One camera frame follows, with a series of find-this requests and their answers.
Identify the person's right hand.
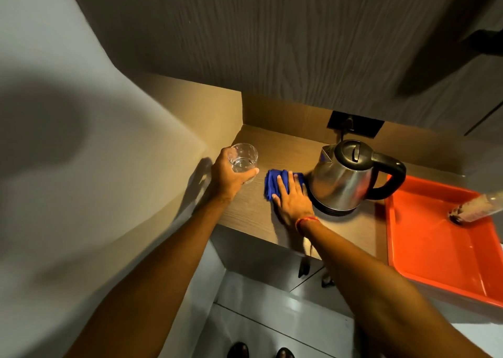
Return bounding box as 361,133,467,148
272,171,316,229

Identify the blue cleaning cloth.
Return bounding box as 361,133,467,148
264,169,306,202

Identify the black kettle power cord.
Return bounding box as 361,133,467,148
340,117,355,143

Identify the person's right forearm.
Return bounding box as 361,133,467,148
299,221,494,358

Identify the stainless steel electric kettle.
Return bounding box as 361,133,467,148
308,139,407,215

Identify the person's left forearm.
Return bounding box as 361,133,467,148
65,193,237,358

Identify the black upper cabinet handle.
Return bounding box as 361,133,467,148
458,29,503,56

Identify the black wall socket plate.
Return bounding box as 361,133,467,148
327,111,385,139

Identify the grey lower cabinet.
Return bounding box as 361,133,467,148
210,224,356,319

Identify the clear drinking glass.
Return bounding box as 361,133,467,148
228,143,259,185

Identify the dark wood upper cabinet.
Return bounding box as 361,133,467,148
63,0,503,136

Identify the clear plastic water bottle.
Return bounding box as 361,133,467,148
448,191,503,226

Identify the person's left black shoe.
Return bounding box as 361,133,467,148
227,342,250,358

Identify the orange plastic tray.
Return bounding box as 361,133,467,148
384,174,503,310

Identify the person's left hand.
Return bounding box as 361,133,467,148
211,147,260,203

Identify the red thread wristband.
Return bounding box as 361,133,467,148
295,216,321,236

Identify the black kettle base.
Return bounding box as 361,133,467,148
309,191,379,218

